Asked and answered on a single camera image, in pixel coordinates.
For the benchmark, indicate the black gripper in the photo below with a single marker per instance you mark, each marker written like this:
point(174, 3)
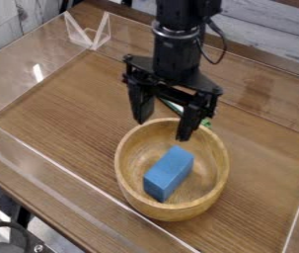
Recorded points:
point(170, 76)

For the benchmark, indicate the blue rectangular block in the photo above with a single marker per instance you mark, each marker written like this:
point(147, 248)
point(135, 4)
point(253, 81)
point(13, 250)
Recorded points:
point(167, 173)

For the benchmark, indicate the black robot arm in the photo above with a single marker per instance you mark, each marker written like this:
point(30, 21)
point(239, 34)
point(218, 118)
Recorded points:
point(179, 14)

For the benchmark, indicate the brown wooden bowl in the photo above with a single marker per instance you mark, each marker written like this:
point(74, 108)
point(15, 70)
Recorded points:
point(142, 147)

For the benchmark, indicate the green white marker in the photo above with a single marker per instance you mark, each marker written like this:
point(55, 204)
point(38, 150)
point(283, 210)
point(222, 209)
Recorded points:
point(178, 110)

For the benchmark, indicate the clear acrylic tray wall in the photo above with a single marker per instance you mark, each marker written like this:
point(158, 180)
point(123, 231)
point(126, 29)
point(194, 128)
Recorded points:
point(95, 220)

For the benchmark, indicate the metal table bracket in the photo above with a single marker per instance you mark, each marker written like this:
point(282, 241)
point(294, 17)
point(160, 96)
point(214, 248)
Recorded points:
point(34, 245)

